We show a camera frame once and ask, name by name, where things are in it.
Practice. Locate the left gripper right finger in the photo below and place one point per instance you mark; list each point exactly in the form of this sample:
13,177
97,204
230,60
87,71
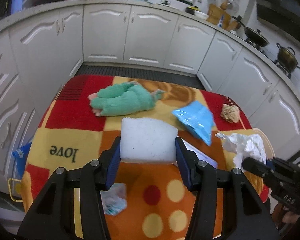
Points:
244,214

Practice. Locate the beige trash bin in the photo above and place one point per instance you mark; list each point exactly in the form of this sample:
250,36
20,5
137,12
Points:
267,145

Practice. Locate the white pepsi envelope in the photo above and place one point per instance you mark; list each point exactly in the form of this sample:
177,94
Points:
200,154

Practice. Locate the black wok with lid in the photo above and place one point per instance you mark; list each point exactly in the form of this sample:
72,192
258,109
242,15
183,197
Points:
253,36

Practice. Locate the white tissue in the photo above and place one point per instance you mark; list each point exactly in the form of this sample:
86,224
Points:
240,147

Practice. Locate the white lower cabinets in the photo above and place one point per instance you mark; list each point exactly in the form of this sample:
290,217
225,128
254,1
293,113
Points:
43,47

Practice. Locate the bronze stock pot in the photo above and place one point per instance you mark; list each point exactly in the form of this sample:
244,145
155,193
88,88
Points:
286,57

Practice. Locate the green towel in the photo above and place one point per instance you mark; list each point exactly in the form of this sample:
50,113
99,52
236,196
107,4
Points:
123,99

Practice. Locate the beige paper ball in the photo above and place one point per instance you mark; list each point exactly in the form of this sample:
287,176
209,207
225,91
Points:
230,113

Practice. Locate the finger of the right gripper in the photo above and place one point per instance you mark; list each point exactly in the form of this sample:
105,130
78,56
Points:
256,167

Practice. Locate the wooden cutting board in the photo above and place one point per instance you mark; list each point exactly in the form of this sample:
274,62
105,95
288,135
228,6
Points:
215,14

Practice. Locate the white foam sponge block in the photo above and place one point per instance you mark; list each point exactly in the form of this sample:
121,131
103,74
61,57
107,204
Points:
147,140

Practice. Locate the blue snack bag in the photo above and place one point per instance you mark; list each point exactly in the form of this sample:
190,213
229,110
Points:
197,119

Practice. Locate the colourful rose blanket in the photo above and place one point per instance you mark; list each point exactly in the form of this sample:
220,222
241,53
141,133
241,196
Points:
69,135

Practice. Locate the crumpled teal printed wrapper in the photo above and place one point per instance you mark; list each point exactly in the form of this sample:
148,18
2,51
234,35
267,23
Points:
114,200

